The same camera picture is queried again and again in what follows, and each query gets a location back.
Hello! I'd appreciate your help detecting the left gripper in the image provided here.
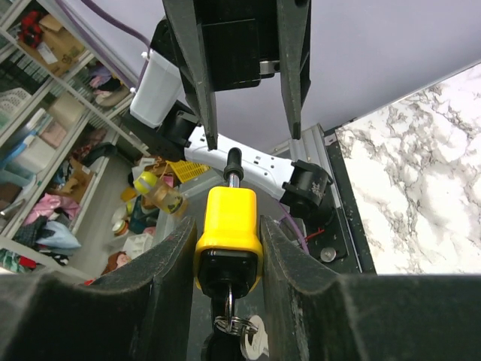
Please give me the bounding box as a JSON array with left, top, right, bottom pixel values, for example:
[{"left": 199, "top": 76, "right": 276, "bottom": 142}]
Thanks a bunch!
[{"left": 163, "top": 0, "right": 311, "bottom": 150}]

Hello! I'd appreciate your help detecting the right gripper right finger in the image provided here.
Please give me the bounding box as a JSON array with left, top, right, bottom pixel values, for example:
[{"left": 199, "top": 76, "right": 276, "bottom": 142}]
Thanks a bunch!
[{"left": 260, "top": 217, "right": 480, "bottom": 360}]

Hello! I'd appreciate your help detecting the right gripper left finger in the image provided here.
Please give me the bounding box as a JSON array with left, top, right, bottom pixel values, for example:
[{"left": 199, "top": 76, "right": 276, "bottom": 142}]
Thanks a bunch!
[{"left": 1, "top": 217, "right": 197, "bottom": 360}]

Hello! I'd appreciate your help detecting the silver key bunch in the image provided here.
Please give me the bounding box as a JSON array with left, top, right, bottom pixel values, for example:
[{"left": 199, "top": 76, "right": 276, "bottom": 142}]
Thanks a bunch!
[{"left": 201, "top": 284, "right": 270, "bottom": 360}]

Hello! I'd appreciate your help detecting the yellow padlock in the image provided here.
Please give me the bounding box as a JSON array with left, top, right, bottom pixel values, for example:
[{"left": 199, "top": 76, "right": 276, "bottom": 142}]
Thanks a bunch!
[{"left": 194, "top": 147, "right": 263, "bottom": 299}]

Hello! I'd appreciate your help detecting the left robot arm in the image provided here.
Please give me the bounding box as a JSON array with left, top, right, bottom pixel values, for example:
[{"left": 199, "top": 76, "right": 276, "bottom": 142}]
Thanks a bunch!
[{"left": 123, "top": 1, "right": 330, "bottom": 220}]

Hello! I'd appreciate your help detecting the cluttered storage shelf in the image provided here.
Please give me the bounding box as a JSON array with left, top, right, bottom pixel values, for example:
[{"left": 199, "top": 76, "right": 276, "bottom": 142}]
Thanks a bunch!
[{"left": 0, "top": 0, "right": 211, "bottom": 283}]

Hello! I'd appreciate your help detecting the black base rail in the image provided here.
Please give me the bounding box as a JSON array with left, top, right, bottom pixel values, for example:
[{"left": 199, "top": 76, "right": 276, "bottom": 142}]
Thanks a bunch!
[{"left": 302, "top": 129, "right": 376, "bottom": 274}]

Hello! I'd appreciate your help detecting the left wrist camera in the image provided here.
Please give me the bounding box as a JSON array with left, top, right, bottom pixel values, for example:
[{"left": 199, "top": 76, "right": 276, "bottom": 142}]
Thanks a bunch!
[{"left": 130, "top": 50, "right": 182, "bottom": 129}]

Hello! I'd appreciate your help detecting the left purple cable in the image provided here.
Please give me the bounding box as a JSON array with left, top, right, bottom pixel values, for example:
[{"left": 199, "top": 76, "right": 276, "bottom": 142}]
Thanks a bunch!
[{"left": 56, "top": 0, "right": 153, "bottom": 89}]

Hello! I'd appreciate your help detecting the aluminium side rail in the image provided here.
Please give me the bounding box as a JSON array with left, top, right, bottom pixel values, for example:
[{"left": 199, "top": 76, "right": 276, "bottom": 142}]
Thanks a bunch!
[{"left": 271, "top": 124, "right": 341, "bottom": 218}]

